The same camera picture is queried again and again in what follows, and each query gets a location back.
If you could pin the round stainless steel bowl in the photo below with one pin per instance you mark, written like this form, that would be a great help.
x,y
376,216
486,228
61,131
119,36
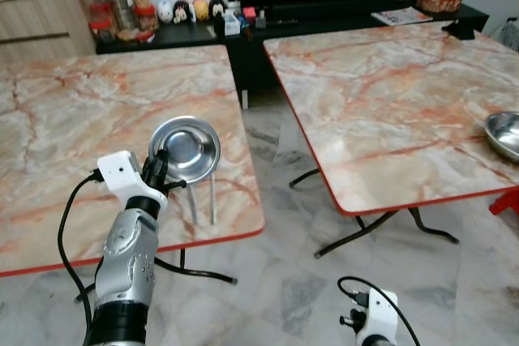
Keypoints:
x,y
190,147
504,134

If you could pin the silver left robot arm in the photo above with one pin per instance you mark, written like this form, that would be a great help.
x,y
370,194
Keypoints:
x,y
126,265

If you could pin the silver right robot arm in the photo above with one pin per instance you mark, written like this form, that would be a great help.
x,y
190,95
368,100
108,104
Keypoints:
x,y
377,343

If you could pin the silver metal cutlery piece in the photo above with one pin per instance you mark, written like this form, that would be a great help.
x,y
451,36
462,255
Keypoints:
x,y
212,200
193,207

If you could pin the red plastic stool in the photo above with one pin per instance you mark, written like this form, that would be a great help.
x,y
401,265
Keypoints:
x,y
507,200

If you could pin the small red-lidded snack jar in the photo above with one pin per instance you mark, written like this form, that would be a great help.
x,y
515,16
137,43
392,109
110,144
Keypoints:
x,y
102,32
147,19

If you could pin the white round doll figure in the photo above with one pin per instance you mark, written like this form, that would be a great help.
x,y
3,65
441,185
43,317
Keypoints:
x,y
165,12

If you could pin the black and white doll figure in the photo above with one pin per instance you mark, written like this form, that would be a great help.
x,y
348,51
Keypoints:
x,y
182,12

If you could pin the white and blue small box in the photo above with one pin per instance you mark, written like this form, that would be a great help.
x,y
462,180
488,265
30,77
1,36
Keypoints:
x,y
232,25

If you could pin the yellow round doll figure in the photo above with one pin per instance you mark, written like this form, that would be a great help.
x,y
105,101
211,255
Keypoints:
x,y
200,10

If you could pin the large red-lidded snack jar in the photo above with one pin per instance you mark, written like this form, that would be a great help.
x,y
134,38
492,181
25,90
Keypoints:
x,y
122,10

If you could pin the black round doll figure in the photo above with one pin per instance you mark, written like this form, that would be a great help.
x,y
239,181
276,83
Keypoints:
x,y
217,8

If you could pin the small red box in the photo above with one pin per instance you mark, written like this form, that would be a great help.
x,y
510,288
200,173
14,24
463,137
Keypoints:
x,y
250,14

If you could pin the small grey bottle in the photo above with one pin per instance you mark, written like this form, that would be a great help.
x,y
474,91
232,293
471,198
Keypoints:
x,y
263,21

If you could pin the clear red-lidded plastic jar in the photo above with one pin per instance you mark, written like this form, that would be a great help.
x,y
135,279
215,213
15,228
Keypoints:
x,y
89,4

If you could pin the light wooden cabinet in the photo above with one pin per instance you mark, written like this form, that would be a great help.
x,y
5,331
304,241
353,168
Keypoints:
x,y
40,26

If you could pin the grey patterned chair back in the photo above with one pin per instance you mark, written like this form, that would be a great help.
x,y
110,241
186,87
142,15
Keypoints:
x,y
510,36

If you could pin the colourful magazine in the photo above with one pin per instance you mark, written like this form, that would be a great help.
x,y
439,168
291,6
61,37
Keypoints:
x,y
401,16

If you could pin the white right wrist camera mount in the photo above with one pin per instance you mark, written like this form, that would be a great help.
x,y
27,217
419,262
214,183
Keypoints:
x,y
379,313

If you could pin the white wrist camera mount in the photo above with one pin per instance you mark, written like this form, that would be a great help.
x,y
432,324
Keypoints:
x,y
379,313
122,172

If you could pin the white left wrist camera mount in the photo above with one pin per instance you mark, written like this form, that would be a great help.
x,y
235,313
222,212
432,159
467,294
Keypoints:
x,y
122,172

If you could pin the black folding table leg frame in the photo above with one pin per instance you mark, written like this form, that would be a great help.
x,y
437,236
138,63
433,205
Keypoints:
x,y
203,274
365,232

